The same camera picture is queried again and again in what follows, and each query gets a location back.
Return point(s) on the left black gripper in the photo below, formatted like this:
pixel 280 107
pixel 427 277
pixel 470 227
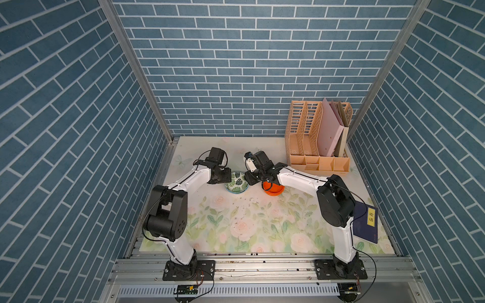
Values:
pixel 227 177

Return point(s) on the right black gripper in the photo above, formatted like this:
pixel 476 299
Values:
pixel 249 178

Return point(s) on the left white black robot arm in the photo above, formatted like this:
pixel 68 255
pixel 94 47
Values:
pixel 167 218

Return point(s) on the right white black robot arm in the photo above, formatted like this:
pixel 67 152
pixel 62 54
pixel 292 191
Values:
pixel 335 200

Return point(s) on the peach desk file organizer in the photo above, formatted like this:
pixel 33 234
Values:
pixel 301 136

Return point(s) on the pink folder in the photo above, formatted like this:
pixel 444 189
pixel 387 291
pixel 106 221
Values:
pixel 329 132

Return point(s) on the brown folder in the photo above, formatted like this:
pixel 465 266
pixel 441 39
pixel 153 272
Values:
pixel 344 113

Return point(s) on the green circuit board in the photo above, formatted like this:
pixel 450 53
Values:
pixel 191 290

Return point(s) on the dark blue notebook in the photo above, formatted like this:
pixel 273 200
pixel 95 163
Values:
pixel 365 224

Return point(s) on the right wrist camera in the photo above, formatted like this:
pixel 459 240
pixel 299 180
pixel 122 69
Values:
pixel 250 166

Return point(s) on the aluminium mounting rail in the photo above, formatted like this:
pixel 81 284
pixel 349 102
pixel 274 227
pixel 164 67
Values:
pixel 265 268

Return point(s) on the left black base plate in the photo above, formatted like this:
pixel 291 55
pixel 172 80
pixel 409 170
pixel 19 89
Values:
pixel 194 271

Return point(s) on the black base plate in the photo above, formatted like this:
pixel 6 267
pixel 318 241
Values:
pixel 194 271
pixel 330 269

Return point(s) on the white perforated cable duct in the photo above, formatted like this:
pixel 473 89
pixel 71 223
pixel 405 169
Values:
pixel 233 290

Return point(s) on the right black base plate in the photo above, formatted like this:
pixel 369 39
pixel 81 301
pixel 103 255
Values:
pixel 330 269

